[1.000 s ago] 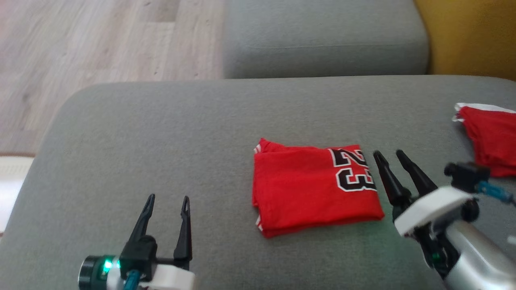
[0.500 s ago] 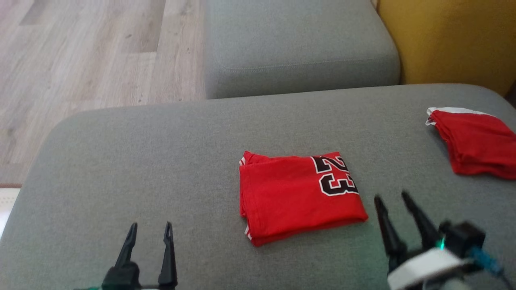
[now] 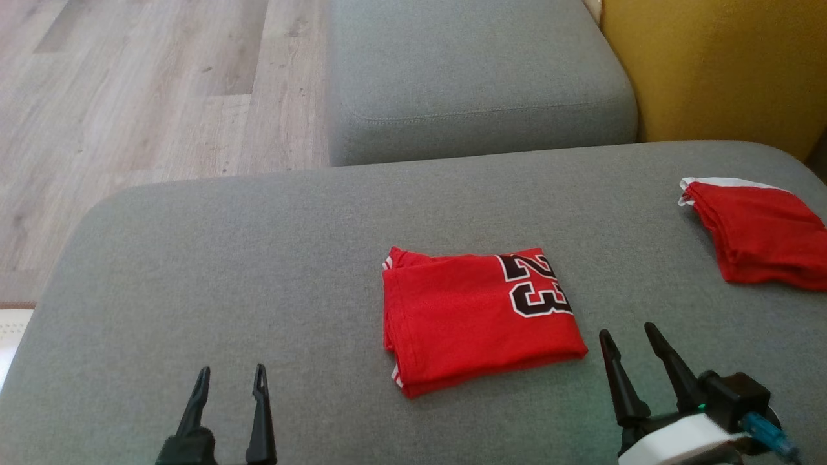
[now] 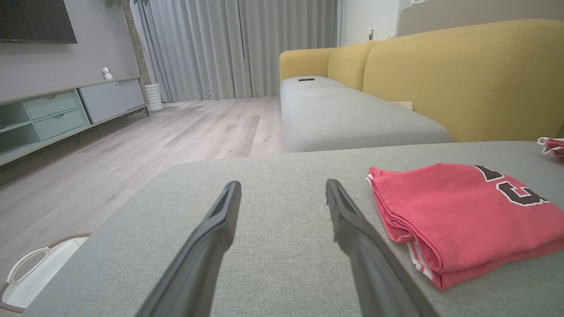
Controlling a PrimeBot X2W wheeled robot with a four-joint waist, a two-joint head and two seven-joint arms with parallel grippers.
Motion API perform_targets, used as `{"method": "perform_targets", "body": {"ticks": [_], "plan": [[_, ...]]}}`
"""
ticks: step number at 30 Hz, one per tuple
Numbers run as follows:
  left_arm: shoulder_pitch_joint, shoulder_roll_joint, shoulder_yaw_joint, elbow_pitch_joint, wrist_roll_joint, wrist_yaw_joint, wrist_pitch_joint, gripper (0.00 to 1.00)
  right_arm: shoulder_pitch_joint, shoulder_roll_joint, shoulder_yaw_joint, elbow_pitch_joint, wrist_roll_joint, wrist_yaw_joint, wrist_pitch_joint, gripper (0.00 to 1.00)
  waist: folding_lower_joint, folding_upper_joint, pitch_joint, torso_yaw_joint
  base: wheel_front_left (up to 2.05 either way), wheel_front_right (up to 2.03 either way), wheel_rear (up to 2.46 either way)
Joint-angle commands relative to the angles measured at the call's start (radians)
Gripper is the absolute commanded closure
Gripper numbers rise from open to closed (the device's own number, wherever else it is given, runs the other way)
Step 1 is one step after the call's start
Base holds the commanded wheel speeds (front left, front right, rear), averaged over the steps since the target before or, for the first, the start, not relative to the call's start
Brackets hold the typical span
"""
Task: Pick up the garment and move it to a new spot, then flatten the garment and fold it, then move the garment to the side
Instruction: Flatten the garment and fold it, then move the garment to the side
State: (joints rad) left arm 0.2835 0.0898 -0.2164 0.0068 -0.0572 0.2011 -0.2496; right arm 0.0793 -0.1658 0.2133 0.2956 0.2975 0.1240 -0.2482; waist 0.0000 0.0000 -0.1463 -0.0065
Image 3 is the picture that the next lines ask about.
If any mustard yellow fabric cushion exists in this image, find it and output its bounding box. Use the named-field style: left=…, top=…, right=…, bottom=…
left=600, top=0, right=827, bottom=163

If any white rug with brown edge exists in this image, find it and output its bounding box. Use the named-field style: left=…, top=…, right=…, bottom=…
left=0, top=302, right=37, bottom=392

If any red shirt with white trim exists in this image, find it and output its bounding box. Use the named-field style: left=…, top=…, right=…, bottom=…
left=678, top=176, right=827, bottom=292

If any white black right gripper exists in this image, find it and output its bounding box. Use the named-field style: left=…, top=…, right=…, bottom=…
left=598, top=322, right=751, bottom=465

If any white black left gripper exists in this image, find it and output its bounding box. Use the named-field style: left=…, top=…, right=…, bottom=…
left=154, top=363, right=278, bottom=465

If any teal right camera cable plug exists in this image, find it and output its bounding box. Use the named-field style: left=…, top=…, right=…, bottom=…
left=739, top=413, right=799, bottom=461

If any red shirt with number print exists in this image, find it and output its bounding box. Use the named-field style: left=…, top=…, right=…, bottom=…
left=382, top=246, right=589, bottom=400

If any grey sofa cushion with seam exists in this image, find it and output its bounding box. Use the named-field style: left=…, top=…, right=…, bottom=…
left=326, top=0, right=640, bottom=168

